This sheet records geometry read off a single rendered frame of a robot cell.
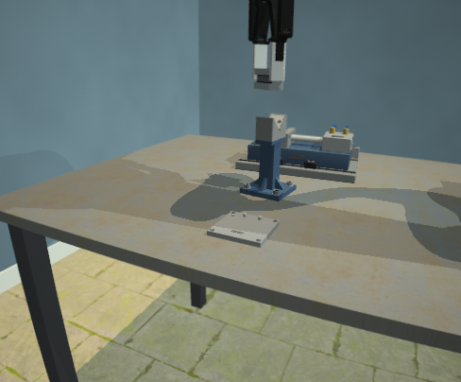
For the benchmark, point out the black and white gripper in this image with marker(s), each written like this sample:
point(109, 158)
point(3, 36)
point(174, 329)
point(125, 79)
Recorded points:
point(281, 11)

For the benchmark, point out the grey rectangular block with slot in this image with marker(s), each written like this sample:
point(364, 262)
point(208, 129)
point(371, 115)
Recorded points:
point(263, 81)

